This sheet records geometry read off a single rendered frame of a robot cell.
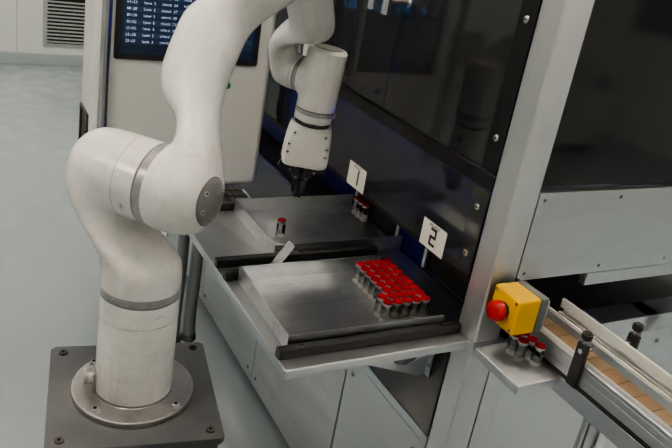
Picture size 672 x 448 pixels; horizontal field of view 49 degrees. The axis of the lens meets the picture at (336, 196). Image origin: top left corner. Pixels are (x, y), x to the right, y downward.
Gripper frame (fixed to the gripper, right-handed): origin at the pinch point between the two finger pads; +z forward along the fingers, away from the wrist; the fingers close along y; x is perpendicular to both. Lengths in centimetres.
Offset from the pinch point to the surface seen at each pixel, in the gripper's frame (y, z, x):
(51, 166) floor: 109, 116, -253
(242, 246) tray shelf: 9.4, 17.0, -0.5
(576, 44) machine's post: -38, -46, 29
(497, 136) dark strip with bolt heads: -31.4, -26.4, 23.7
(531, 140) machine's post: -35, -29, 31
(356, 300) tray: -14.7, 15.0, 19.5
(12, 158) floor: 132, 117, -258
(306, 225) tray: -6.2, 16.2, -15.6
